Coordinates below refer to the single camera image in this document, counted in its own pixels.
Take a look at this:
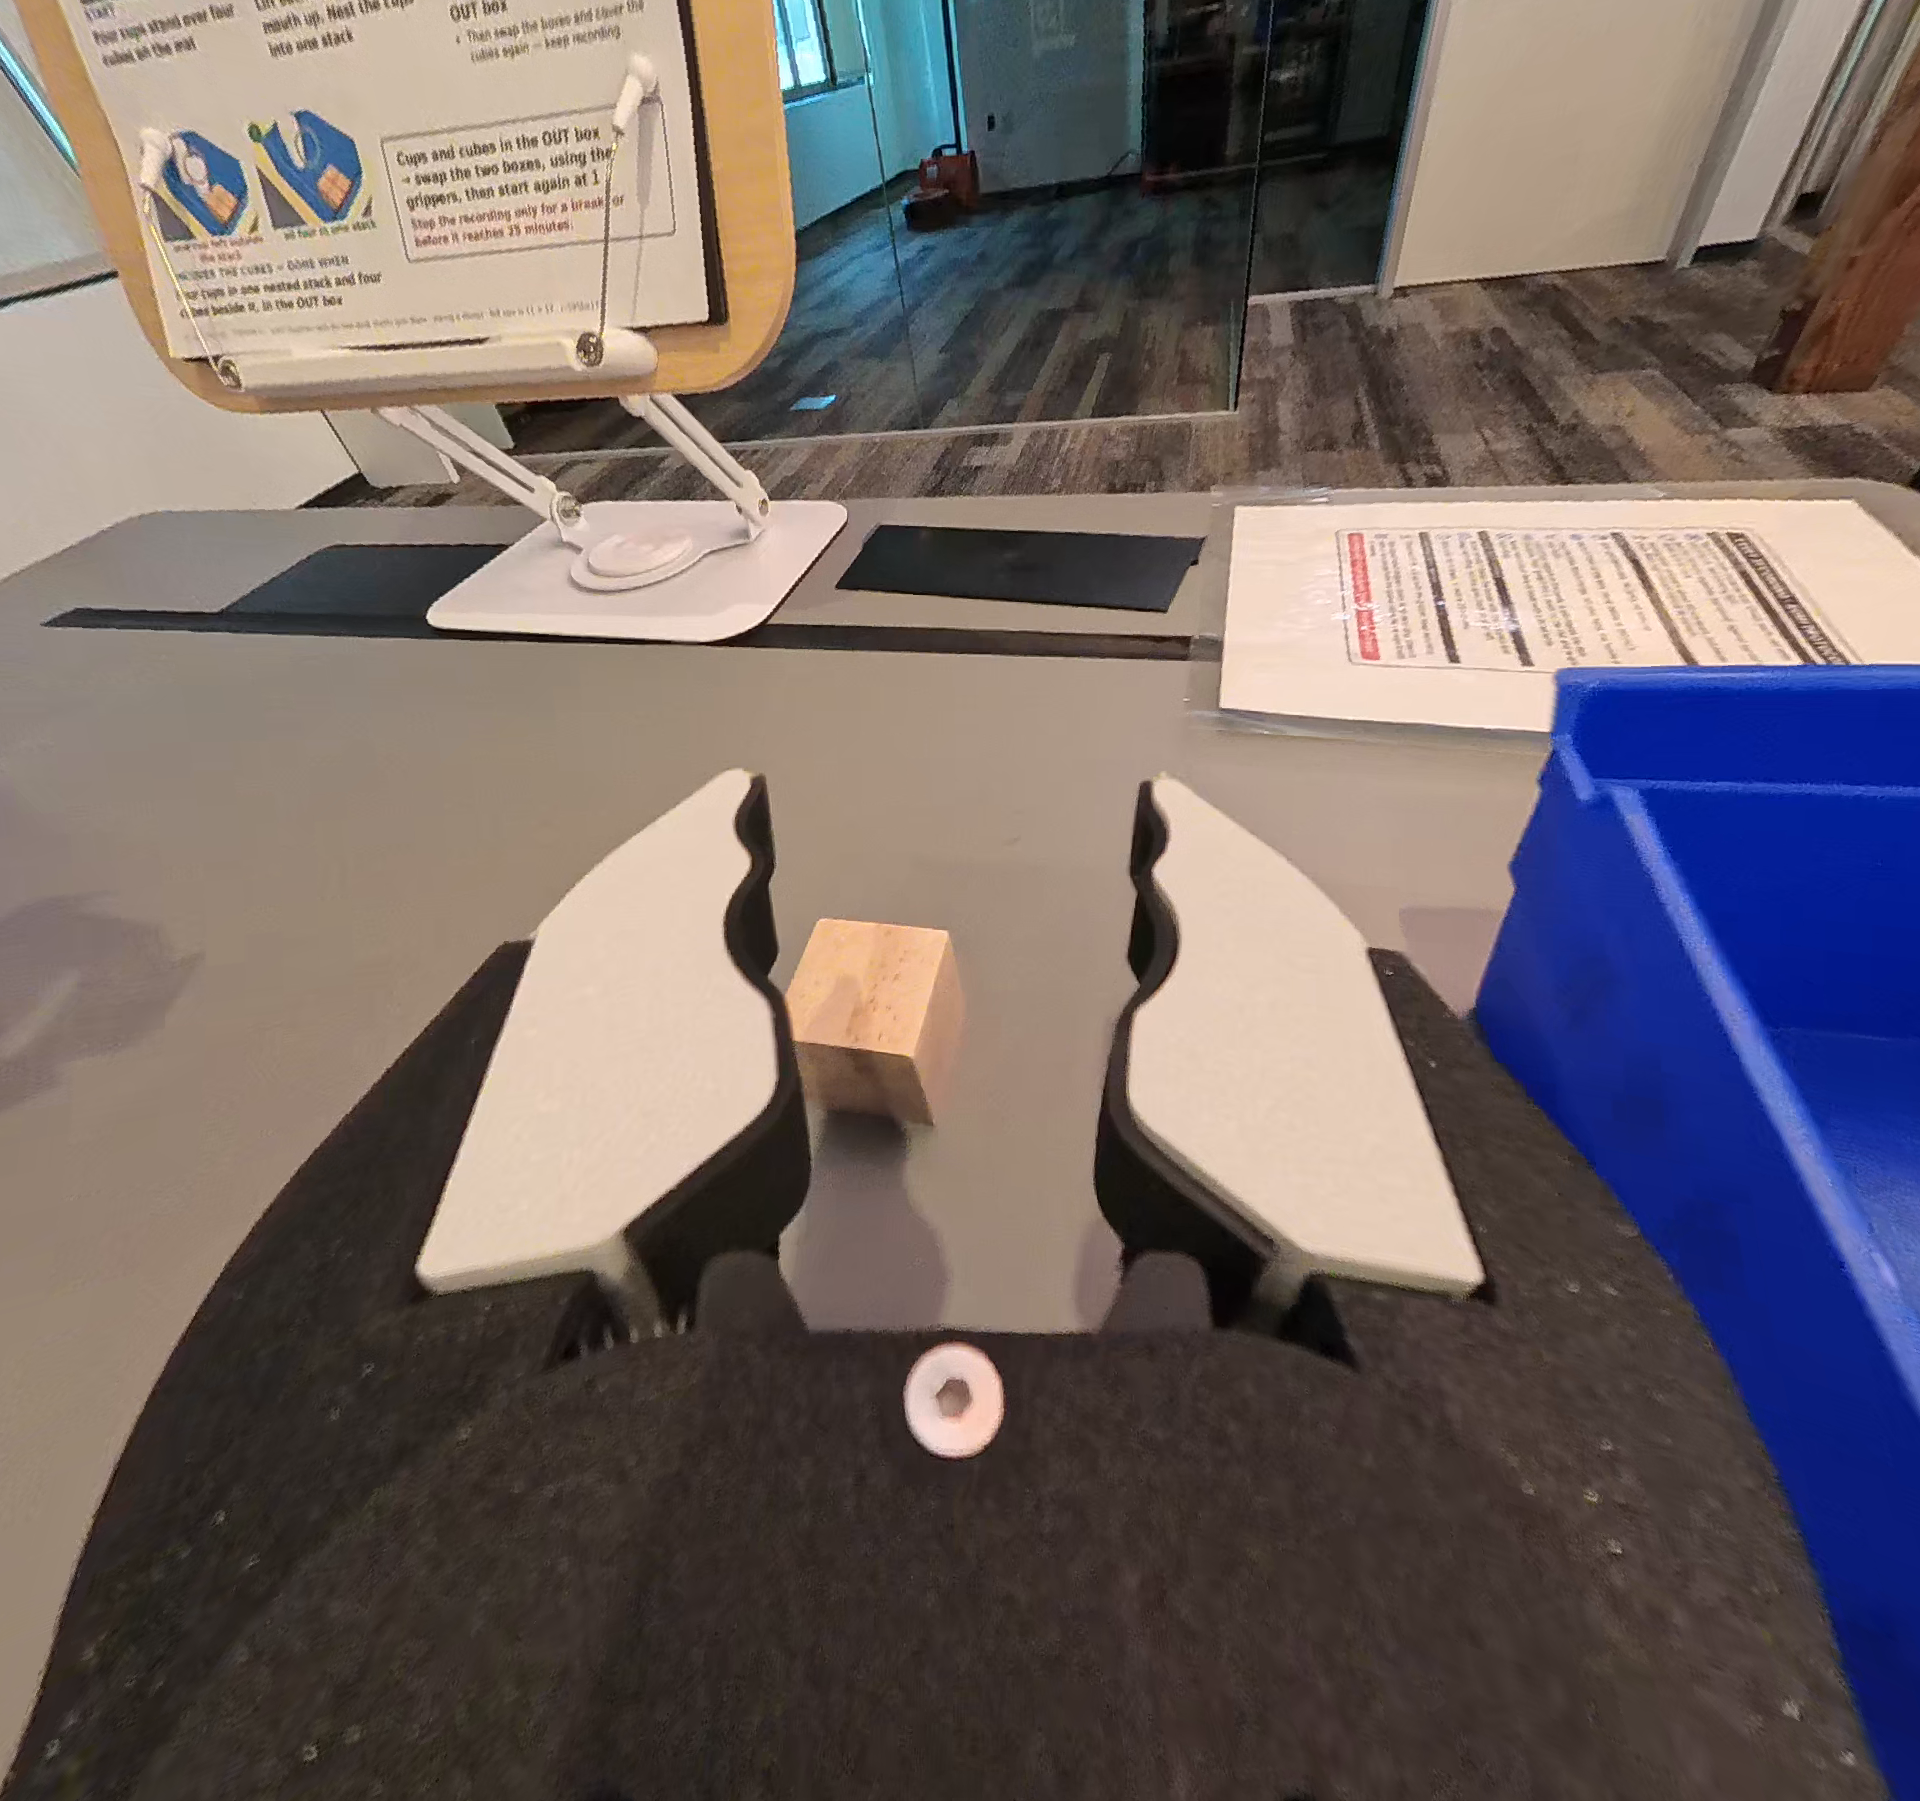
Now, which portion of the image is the red floor object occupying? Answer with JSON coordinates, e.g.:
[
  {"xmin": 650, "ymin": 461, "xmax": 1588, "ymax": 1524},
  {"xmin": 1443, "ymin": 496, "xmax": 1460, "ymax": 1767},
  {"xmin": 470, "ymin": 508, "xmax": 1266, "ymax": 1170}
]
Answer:
[{"xmin": 904, "ymin": 143, "xmax": 986, "ymax": 233}]

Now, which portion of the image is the white door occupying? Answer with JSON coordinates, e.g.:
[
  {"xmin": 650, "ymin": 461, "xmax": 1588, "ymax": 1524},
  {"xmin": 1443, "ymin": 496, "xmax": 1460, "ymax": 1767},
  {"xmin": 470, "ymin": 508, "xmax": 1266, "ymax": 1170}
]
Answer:
[{"xmin": 1378, "ymin": 0, "xmax": 1841, "ymax": 294}]

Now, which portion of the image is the blue plastic bin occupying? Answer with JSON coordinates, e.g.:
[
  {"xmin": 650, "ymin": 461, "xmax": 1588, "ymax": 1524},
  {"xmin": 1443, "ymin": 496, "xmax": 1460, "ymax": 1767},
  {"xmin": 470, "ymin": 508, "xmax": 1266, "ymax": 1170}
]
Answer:
[{"xmin": 1473, "ymin": 664, "xmax": 1920, "ymax": 1801}]

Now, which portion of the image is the wooden support post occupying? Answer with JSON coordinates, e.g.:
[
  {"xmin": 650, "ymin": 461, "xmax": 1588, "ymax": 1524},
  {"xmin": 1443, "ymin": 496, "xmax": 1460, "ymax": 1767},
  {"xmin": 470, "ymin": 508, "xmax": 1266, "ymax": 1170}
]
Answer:
[{"xmin": 1751, "ymin": 60, "xmax": 1920, "ymax": 397}]

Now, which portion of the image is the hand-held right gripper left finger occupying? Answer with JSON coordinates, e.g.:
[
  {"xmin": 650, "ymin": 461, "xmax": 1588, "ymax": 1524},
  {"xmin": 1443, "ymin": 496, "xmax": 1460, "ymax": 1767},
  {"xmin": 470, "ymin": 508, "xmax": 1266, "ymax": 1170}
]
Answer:
[{"xmin": 417, "ymin": 769, "xmax": 813, "ymax": 1337}]

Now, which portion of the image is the instruction poster on stand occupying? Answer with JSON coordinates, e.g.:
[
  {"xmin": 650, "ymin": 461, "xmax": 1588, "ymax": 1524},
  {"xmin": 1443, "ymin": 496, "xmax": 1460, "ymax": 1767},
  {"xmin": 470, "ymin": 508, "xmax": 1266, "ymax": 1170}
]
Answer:
[{"xmin": 0, "ymin": 0, "xmax": 798, "ymax": 417}]

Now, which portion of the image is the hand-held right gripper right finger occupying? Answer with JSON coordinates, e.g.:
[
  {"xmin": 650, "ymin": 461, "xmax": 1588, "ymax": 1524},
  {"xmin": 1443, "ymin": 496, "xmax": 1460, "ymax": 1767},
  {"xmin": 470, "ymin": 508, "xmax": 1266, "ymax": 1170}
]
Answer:
[{"xmin": 1094, "ymin": 780, "xmax": 1488, "ymax": 1330}]

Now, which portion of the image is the instruction sheet in plastic sleeve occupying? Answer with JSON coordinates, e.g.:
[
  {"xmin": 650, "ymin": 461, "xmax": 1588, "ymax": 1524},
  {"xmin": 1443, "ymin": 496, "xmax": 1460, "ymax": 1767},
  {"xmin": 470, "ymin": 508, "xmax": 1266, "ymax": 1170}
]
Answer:
[{"xmin": 1192, "ymin": 484, "xmax": 1920, "ymax": 742}]

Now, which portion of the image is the wooden cube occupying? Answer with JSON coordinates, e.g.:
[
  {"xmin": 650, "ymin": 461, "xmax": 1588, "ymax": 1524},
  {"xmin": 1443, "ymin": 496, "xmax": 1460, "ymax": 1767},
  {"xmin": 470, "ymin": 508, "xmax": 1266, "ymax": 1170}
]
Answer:
[{"xmin": 784, "ymin": 918, "xmax": 961, "ymax": 1127}]

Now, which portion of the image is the black rectangular table plate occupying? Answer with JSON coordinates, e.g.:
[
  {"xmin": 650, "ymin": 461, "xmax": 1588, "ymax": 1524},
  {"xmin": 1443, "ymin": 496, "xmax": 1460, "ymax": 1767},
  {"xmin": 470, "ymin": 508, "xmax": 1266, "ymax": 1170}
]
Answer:
[
  {"xmin": 223, "ymin": 545, "xmax": 511, "ymax": 620},
  {"xmin": 836, "ymin": 526, "xmax": 1210, "ymax": 615}
]

